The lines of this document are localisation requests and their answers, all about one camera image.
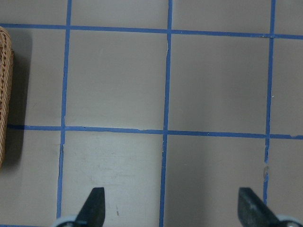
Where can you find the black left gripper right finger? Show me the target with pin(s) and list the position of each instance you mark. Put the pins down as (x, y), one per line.
(252, 211)

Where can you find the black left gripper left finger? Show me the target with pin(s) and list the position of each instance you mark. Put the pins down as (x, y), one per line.
(92, 213)

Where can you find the brown wicker basket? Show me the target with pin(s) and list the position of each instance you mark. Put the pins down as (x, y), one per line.
(6, 72)

